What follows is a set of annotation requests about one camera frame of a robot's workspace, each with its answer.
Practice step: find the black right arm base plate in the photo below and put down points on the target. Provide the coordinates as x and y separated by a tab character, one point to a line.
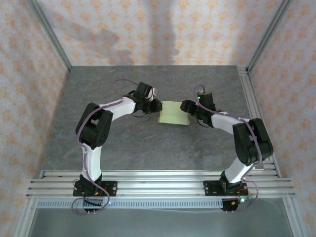
209	188

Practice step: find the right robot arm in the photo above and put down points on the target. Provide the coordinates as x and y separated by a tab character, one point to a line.
222	122

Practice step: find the grey metal panel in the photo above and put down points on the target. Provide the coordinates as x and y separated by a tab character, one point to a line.
158	224

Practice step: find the green paper box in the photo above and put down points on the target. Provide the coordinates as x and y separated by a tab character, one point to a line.
172	111

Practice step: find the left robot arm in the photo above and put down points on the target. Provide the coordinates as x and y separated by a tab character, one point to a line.
92	160

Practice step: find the wide aluminium mounting rail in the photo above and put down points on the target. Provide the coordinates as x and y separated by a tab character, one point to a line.
158	187

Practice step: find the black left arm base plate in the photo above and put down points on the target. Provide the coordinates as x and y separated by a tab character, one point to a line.
111	188

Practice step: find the slim aluminium extrusion rail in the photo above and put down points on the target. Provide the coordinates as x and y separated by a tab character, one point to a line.
158	174

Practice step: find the aluminium frame post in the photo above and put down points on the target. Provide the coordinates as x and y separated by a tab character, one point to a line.
50	34
24	219
297	222
268	34

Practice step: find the aluminium side rail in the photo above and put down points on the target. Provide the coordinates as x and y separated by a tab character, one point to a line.
254	98

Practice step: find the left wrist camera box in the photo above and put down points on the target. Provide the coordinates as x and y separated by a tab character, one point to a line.
154	91

